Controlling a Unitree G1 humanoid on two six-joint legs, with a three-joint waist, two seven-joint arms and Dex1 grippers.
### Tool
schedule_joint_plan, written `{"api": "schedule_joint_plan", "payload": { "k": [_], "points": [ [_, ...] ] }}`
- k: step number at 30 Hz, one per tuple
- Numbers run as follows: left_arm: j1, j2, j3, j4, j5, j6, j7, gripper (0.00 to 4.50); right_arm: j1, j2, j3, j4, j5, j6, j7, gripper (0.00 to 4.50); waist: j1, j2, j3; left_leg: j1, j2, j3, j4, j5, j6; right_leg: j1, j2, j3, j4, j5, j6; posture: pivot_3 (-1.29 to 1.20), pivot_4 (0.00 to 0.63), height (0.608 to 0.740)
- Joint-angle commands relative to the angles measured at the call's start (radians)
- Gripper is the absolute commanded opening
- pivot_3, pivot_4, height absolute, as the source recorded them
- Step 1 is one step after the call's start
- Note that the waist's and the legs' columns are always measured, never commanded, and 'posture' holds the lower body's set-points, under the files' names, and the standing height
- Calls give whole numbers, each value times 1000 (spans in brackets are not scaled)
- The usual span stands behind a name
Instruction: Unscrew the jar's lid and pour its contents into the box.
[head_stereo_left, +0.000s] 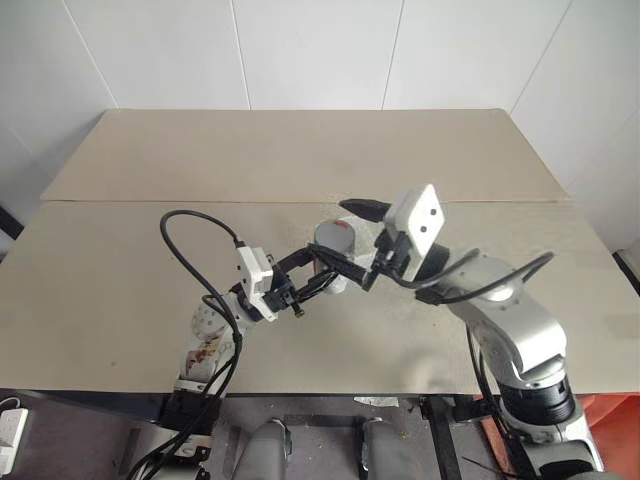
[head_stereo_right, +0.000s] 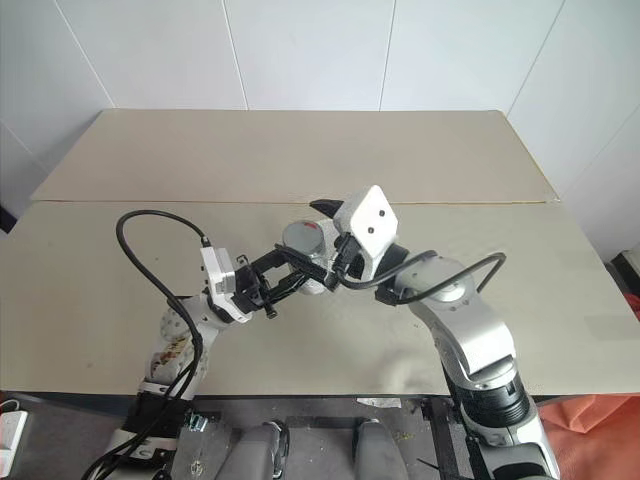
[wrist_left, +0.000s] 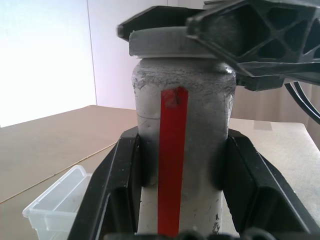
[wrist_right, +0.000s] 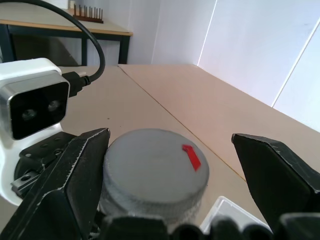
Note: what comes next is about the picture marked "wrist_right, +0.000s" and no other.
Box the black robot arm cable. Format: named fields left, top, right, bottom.
left=0, top=0, right=106, bottom=99

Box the clear plastic box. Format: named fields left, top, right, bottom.
left=199, top=195, right=269, bottom=237

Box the grey round knob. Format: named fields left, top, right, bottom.
left=99, top=128, right=210, bottom=225

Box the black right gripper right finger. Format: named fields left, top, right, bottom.
left=231, top=133, right=320, bottom=240

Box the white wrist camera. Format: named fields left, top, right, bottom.
left=0, top=57, right=71, bottom=207

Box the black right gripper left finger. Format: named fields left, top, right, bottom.
left=0, top=127, right=111, bottom=240

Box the brown wooden peg rack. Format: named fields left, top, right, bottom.
left=72, top=4, right=105, bottom=25

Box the wooden table with dark legs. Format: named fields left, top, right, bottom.
left=0, top=4, right=134, bottom=67

